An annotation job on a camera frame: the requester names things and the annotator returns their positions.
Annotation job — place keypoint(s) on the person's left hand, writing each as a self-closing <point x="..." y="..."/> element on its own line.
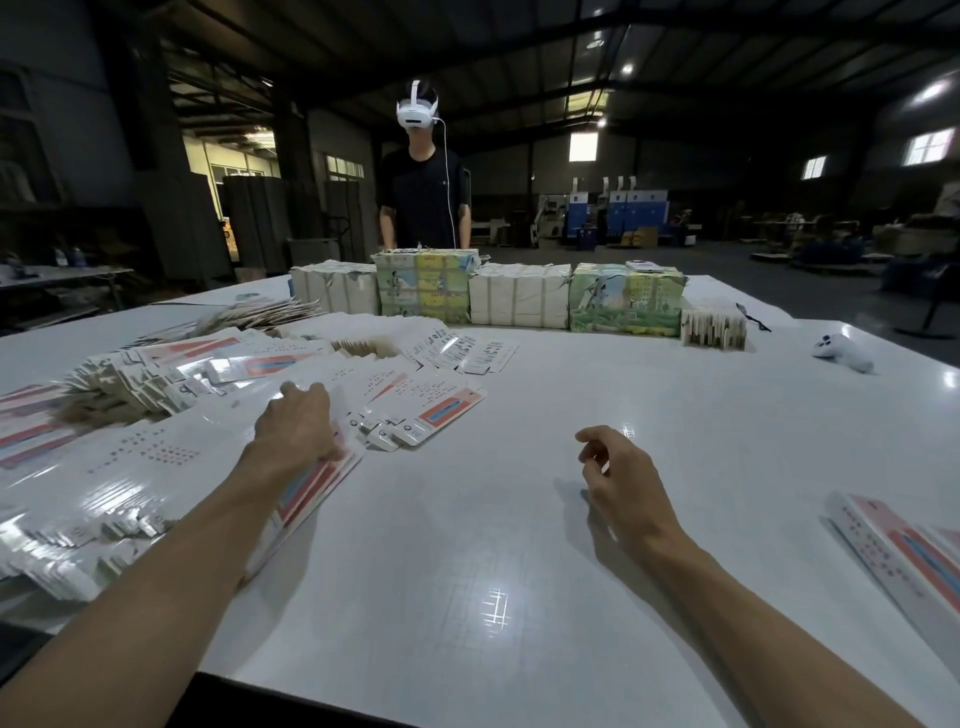
<point x="293" y="432"/>

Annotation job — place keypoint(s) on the person's right hand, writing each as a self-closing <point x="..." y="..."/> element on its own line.
<point x="633" y="488"/>

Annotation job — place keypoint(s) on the red white carton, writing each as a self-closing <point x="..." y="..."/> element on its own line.
<point x="315" y="503"/>

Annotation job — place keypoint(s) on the pile of carton blanks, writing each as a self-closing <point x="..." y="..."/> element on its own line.
<point x="143" y="435"/>

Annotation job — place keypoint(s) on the person's right forearm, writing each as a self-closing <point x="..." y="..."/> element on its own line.
<point x="788" y="630"/>

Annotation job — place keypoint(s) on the person's left forearm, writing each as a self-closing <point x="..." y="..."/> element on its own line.
<point x="150" y="608"/>

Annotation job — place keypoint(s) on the pile of grey flat sheets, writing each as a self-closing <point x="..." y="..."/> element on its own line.
<point x="240" y="317"/>

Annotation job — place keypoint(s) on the row of white cartons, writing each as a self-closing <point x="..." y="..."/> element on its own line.
<point x="333" y="288"/>
<point x="519" y="296"/>

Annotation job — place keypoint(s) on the small beige card stack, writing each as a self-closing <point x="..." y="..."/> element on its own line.
<point x="714" y="332"/>

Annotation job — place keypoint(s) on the grey crate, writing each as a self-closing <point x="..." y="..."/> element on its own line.
<point x="312" y="251"/>

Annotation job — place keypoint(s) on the green printed carton bundle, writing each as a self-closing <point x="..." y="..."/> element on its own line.
<point x="627" y="300"/>

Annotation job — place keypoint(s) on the green yellow carton bundle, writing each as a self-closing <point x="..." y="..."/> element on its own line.
<point x="425" y="287"/>

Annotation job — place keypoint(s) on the small black tool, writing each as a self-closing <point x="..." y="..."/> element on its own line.
<point x="753" y="315"/>

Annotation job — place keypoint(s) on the dark grey cabinet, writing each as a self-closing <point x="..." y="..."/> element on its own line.
<point x="258" y="222"/>

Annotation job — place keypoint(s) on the small white object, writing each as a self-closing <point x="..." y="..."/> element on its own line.
<point x="842" y="350"/>

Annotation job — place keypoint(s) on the blue machine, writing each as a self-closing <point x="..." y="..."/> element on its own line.
<point x="630" y="215"/>

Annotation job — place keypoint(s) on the grey side table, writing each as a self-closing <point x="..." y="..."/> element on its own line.
<point x="68" y="275"/>

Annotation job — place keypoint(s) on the square bright window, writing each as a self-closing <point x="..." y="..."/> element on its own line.
<point x="582" y="147"/>

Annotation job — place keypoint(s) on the white headset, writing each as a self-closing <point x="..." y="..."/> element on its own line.
<point x="417" y="108"/>

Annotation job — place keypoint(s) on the blue bins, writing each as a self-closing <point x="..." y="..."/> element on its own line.
<point x="918" y="273"/>

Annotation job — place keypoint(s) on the black floor stand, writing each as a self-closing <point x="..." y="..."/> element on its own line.
<point x="938" y="293"/>

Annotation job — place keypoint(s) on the small wall window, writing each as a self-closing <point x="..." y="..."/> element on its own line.
<point x="813" y="168"/>

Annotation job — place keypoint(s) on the double wall window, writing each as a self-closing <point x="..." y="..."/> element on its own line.
<point x="929" y="149"/>

